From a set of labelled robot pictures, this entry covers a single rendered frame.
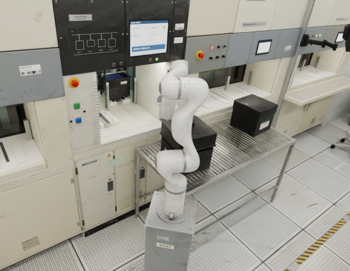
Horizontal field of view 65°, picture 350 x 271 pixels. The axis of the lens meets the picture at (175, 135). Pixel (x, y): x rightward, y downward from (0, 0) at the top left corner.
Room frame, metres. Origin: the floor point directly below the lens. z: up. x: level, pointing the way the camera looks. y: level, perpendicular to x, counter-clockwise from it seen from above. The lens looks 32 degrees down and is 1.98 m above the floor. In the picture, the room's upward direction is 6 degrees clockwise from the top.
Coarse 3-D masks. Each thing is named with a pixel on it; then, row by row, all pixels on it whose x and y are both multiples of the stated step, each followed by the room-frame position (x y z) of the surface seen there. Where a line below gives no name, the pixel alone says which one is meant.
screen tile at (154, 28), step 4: (152, 28) 1.85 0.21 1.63; (156, 28) 1.87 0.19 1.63; (160, 28) 1.89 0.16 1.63; (152, 32) 1.85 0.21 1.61; (156, 32) 1.87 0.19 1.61; (164, 32) 1.91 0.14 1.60; (152, 36) 1.85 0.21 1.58; (156, 36) 1.87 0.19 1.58; (160, 36) 1.89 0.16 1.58; (164, 36) 1.91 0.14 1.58; (152, 40) 1.85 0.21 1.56; (156, 40) 1.87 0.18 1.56; (160, 40) 1.89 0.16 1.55; (164, 40) 1.91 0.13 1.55
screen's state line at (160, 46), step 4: (160, 44) 1.89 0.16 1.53; (164, 44) 1.91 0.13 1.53; (132, 48) 1.75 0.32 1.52; (136, 48) 1.77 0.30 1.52; (140, 48) 1.79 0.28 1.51; (144, 48) 1.81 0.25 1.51; (148, 48) 1.83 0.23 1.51; (152, 48) 1.85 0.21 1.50; (156, 48) 1.87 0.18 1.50; (160, 48) 1.89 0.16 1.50; (164, 48) 1.91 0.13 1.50
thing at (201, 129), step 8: (192, 120) 1.74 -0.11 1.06; (200, 120) 1.75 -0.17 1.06; (168, 128) 1.60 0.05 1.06; (192, 128) 1.63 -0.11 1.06; (200, 128) 1.64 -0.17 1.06; (208, 128) 1.65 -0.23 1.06; (168, 136) 1.59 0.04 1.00; (192, 136) 1.52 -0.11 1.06; (200, 136) 1.53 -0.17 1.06; (208, 136) 1.55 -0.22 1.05; (216, 136) 1.59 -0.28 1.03; (176, 144) 1.49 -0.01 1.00; (200, 144) 1.52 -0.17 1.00; (208, 144) 1.56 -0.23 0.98
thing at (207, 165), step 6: (162, 138) 1.67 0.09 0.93; (162, 144) 1.66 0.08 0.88; (168, 144) 1.59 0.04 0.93; (162, 150) 1.65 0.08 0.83; (204, 150) 1.68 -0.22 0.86; (210, 150) 1.58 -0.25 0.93; (204, 156) 1.56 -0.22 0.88; (210, 156) 1.58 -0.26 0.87; (204, 162) 1.56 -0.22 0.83; (210, 162) 1.59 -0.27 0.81; (198, 168) 1.54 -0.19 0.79; (204, 168) 1.57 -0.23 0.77; (186, 174) 1.49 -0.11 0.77
